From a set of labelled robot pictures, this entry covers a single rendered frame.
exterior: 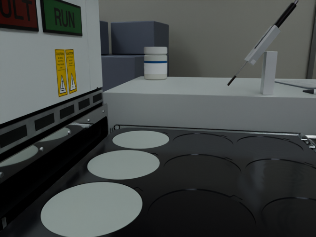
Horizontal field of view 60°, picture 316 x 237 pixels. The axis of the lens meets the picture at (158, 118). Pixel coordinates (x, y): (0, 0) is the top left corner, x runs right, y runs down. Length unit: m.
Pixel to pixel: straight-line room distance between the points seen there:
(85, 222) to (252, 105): 0.40
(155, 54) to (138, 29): 1.67
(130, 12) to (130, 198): 2.94
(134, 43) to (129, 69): 0.51
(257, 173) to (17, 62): 0.32
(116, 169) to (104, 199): 0.07
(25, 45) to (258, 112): 0.42
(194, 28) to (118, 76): 1.17
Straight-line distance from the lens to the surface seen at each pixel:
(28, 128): 0.37
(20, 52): 0.37
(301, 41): 2.92
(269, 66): 0.59
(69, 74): 0.47
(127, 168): 0.37
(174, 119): 0.57
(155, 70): 0.81
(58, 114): 0.43
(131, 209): 0.29
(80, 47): 0.51
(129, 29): 2.51
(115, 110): 0.60
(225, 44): 2.90
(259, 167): 0.40
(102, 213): 0.29
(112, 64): 2.08
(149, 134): 0.51
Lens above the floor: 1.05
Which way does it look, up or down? 14 degrees down
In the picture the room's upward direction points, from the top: straight up
